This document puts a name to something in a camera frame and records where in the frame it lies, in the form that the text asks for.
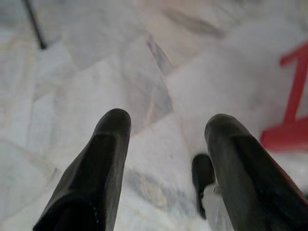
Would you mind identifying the black robot foot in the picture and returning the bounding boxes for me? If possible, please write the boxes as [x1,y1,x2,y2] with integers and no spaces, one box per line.
[192,154,216,220]

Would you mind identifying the thin black stand leg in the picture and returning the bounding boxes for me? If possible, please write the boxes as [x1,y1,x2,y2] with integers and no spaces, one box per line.
[23,0,47,50]

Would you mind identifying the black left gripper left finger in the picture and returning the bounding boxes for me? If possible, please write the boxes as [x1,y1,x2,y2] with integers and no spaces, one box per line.
[32,108,132,231]

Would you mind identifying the red plastic stool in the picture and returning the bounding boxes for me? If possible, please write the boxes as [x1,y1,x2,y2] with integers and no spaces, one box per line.
[260,44,308,152]

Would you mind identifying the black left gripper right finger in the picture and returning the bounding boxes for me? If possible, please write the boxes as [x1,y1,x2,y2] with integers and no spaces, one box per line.
[204,114,308,231]

